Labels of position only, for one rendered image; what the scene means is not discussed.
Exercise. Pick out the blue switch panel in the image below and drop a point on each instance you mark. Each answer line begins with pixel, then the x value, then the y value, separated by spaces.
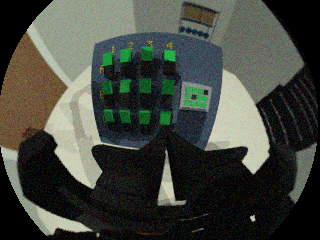
pixel 145 82

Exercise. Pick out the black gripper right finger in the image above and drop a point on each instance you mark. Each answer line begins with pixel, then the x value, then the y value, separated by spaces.
pixel 189 163

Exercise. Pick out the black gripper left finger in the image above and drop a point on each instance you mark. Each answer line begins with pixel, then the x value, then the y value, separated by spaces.
pixel 147 162

